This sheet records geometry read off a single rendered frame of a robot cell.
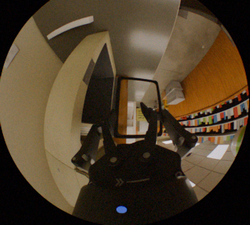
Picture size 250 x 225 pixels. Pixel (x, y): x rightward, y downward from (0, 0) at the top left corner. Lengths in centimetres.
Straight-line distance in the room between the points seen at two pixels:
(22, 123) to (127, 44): 71
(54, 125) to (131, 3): 45
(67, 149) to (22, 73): 47
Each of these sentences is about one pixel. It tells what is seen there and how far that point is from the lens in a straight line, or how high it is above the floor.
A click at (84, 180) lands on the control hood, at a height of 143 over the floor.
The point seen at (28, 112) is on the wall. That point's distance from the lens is 54.
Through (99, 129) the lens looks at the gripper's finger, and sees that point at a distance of 15.
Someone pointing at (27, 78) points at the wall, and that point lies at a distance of 54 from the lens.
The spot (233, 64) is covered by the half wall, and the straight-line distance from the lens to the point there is 198.
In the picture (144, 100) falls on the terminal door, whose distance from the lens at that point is 46.
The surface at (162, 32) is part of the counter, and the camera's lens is 41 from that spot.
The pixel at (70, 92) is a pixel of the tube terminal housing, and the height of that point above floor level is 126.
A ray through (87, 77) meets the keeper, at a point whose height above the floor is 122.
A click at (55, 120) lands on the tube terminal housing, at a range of 17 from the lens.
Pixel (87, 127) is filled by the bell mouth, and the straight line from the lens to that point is 23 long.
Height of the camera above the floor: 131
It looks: 19 degrees down
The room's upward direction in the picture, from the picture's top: 178 degrees counter-clockwise
